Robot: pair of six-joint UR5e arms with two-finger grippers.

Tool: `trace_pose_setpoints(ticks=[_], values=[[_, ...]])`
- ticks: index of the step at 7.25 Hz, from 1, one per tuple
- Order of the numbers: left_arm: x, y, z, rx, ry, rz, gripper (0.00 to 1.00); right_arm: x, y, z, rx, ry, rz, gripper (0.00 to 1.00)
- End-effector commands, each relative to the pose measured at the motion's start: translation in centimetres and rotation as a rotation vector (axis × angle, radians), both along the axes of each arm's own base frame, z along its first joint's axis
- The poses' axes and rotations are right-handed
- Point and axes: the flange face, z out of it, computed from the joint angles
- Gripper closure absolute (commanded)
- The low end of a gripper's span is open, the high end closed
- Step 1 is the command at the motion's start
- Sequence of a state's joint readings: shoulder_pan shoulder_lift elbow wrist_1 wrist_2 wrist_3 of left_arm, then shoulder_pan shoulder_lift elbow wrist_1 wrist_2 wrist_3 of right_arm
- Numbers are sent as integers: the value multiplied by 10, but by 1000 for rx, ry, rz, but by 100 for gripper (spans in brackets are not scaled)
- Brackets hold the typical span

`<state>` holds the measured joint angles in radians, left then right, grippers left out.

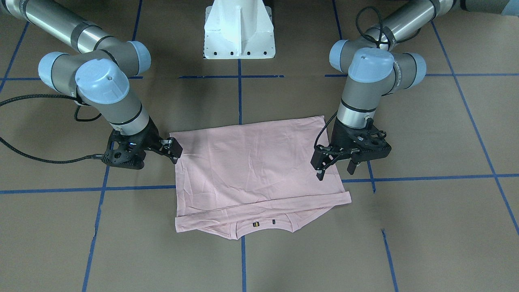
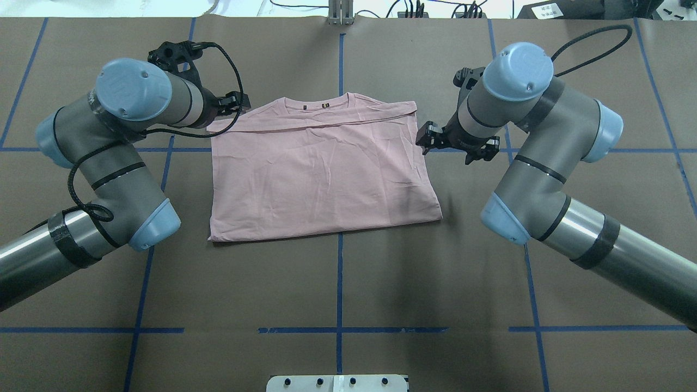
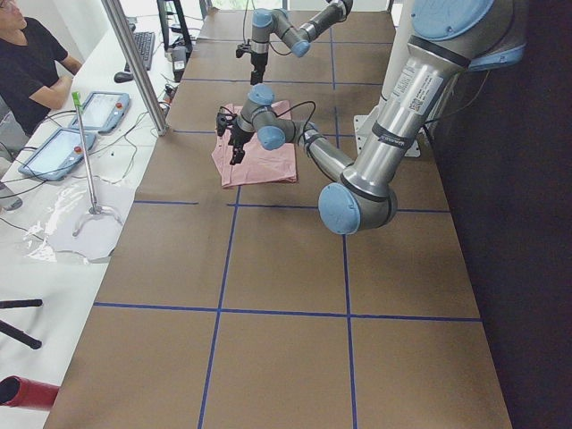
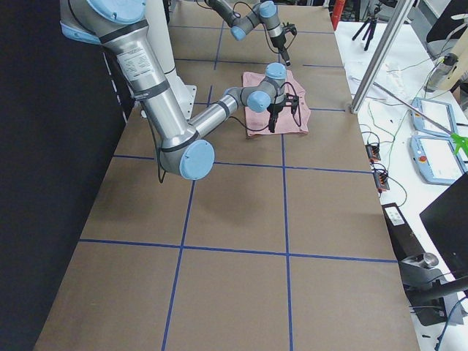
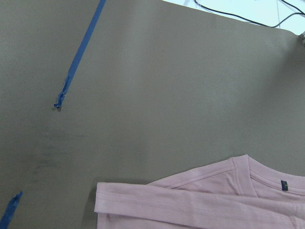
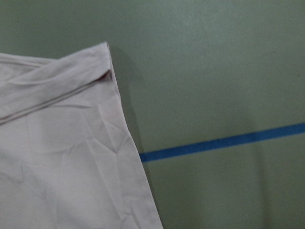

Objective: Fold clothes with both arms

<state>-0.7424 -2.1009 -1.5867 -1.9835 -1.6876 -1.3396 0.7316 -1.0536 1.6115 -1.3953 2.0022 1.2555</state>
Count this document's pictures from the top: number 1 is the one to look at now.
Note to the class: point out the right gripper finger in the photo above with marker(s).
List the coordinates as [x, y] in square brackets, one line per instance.
[171, 147]
[166, 152]

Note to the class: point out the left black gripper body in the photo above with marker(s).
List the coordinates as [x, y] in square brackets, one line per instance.
[337, 135]

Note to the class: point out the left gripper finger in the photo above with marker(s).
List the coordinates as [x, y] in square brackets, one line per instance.
[326, 156]
[357, 156]

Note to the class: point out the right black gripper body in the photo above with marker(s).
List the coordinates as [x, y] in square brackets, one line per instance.
[149, 134]

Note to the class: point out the pink Snoopy t-shirt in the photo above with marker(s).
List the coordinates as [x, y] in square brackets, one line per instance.
[235, 180]

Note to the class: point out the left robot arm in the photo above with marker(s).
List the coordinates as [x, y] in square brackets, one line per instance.
[374, 71]

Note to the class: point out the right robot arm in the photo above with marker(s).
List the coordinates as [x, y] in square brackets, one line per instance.
[98, 76]

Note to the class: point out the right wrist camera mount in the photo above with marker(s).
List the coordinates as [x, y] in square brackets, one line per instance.
[123, 152]

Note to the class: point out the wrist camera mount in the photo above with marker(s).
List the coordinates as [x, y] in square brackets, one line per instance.
[123, 152]
[370, 144]

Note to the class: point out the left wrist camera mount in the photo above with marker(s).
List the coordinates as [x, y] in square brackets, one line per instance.
[370, 144]

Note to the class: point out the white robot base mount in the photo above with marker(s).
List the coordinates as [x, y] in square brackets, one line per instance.
[239, 29]

